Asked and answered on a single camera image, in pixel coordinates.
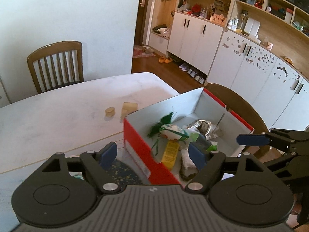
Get dark entrance door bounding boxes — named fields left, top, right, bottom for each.
left=134, top=0, right=148, bottom=46

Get blue painted table mat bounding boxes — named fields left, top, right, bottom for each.
left=70, top=159, right=146, bottom=187

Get orange slippers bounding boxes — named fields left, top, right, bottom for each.
left=159, top=56, right=173, bottom=63

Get far wooden chair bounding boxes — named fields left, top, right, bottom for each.
left=27, top=40, right=84, bottom=94

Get silver foil snack bag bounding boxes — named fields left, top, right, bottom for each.
left=188, top=119, right=220, bottom=140

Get white green plastic bag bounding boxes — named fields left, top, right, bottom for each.
left=184, top=128, right=217, bottom=152

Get cardboard scrap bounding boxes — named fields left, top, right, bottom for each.
left=121, top=102, right=138, bottom=119

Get white plush tooth toy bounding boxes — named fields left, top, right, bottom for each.
left=179, top=149, right=199, bottom=182

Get near wooden chair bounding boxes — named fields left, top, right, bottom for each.
left=205, top=83, right=282, bottom=163

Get yellow small box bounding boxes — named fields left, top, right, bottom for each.
left=161, top=140, right=180, bottom=171

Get red door mat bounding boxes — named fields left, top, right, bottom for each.
left=132, top=45, right=155, bottom=58

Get white wall cabinets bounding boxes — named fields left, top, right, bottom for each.
left=148, top=0, right=309, bottom=131

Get wooden chair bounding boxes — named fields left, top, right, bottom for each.
left=27, top=40, right=84, bottom=94
left=205, top=83, right=282, bottom=163

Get red cardboard box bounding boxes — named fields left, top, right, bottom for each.
left=124, top=88, right=254, bottom=185

